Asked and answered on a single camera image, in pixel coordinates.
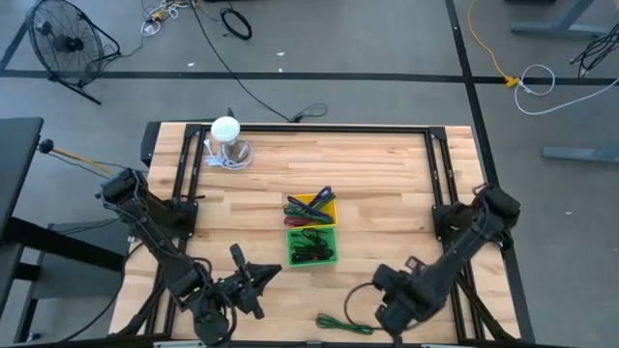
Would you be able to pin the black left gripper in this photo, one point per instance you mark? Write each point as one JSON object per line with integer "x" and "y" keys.
{"x": 242, "y": 285}

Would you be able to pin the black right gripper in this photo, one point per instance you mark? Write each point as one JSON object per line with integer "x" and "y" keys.
{"x": 401, "y": 304}

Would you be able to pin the green plastic basket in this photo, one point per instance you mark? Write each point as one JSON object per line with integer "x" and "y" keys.
{"x": 330, "y": 233}

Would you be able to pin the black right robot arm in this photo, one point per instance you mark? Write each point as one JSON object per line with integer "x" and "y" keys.
{"x": 464, "y": 241}

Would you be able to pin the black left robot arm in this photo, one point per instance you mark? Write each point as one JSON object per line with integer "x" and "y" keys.
{"x": 145, "y": 222}

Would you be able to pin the yellow plastic basket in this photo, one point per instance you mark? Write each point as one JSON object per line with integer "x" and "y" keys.
{"x": 334, "y": 215}

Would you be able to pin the white dome table lamp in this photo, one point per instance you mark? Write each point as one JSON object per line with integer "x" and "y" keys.
{"x": 225, "y": 128}

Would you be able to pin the grey desk leg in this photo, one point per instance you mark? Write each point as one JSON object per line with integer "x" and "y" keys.
{"x": 580, "y": 153}
{"x": 556, "y": 26}

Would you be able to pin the wooden stick black knob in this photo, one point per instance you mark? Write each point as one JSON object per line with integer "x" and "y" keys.
{"x": 46, "y": 146}

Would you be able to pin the black side desk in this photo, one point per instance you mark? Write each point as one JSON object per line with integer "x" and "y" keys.
{"x": 19, "y": 159}

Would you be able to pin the black floor fan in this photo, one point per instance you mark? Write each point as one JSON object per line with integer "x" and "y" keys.
{"x": 67, "y": 43}

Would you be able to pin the black aluminium table frame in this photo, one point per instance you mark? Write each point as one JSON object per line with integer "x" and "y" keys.
{"x": 314, "y": 128}

